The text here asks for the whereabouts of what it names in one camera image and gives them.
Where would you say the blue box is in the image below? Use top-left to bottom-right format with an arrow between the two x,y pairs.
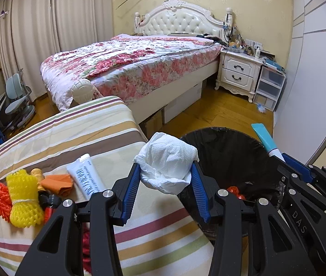
262,57 -> 285,71

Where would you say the clutter of small items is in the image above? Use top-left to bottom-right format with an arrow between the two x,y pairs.
223,24 -> 268,58

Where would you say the white tissue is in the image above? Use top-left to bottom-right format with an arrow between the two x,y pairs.
134,132 -> 200,195

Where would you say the dark clothes pile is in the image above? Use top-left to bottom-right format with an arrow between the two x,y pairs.
202,33 -> 226,46

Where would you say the clear plastic drawer unit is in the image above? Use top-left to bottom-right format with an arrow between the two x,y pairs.
252,63 -> 286,112

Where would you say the floral quilt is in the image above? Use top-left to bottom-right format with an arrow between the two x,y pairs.
40,34 -> 223,112

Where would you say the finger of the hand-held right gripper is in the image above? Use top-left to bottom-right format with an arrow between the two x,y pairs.
275,161 -> 326,210
282,153 -> 326,204

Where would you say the orange packet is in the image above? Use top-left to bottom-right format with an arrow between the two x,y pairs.
40,174 -> 75,198

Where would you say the white nightstand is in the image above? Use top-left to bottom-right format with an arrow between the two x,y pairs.
214,49 -> 263,103

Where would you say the white tufted bed frame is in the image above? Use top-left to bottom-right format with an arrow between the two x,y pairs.
71,0 -> 233,122

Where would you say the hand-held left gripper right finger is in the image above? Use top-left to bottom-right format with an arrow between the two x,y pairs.
190,161 -> 317,276

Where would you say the yellow bottle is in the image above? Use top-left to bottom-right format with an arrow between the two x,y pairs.
31,168 -> 49,205

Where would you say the teal and white tube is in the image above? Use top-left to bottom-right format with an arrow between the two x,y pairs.
251,123 -> 286,162

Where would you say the white tube with blue print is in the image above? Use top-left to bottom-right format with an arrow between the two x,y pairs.
66,153 -> 109,201

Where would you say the grey blue desk chair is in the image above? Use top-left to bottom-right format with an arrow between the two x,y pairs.
4,68 -> 36,130

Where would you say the black trash bin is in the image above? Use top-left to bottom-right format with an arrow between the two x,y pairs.
178,126 -> 285,239

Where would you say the brown cardboard box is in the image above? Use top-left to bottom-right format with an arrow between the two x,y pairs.
138,109 -> 164,138

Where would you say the beige curtain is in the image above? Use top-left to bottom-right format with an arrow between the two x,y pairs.
0,0 -> 60,104
51,0 -> 115,52

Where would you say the white ribbed bedpost ball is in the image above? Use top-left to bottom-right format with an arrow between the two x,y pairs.
71,79 -> 104,106

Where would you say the white storage box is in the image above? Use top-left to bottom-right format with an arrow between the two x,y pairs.
163,82 -> 203,124

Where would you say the red mesh net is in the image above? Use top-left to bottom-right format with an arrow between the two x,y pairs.
44,206 -> 92,268
227,186 -> 246,201

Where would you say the black plastic object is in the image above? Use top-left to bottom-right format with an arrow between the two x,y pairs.
46,194 -> 66,208

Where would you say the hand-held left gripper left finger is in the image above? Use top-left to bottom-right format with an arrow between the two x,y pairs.
15,162 -> 142,276

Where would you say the white wardrobe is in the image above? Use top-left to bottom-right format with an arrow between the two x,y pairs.
272,0 -> 326,165

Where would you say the striped bed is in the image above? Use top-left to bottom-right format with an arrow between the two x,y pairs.
0,95 -> 219,276

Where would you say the yellow foam net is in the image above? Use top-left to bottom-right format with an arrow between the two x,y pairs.
6,169 -> 45,228

